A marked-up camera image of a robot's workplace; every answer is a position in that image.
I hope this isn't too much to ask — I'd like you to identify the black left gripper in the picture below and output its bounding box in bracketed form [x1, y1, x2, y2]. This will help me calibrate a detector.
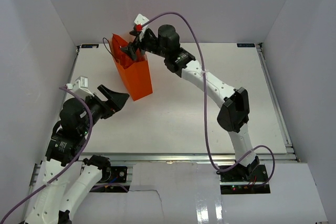
[80, 83, 129, 134]

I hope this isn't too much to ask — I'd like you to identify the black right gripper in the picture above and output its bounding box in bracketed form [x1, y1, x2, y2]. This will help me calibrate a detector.
[121, 28, 170, 60]

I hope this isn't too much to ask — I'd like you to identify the orange cassava chips bag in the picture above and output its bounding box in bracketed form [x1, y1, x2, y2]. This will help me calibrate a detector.
[112, 33, 146, 69]

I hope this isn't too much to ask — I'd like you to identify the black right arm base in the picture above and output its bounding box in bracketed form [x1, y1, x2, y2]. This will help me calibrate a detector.
[217, 165, 271, 195]

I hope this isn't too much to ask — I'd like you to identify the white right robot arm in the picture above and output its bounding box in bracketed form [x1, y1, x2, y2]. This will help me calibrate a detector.
[123, 24, 259, 182]

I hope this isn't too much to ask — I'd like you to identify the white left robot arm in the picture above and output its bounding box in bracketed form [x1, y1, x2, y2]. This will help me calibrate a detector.
[23, 76, 130, 223]

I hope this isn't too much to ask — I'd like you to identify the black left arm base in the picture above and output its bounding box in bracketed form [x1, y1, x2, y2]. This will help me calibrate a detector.
[83, 155, 128, 183]

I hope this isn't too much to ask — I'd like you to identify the orange paper bag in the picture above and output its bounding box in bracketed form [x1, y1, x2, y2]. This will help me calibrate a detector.
[108, 34, 153, 101]

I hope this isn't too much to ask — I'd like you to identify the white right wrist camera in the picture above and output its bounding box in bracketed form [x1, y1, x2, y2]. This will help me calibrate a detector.
[134, 14, 149, 41]

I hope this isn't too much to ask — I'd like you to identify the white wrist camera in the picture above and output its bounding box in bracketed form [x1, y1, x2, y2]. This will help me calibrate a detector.
[134, 14, 149, 41]
[66, 76, 94, 99]

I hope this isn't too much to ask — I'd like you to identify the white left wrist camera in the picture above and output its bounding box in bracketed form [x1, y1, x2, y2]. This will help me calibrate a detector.
[66, 76, 94, 99]

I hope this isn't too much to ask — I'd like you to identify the aluminium table edge rail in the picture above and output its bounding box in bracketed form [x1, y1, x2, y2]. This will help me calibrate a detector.
[26, 42, 299, 224]

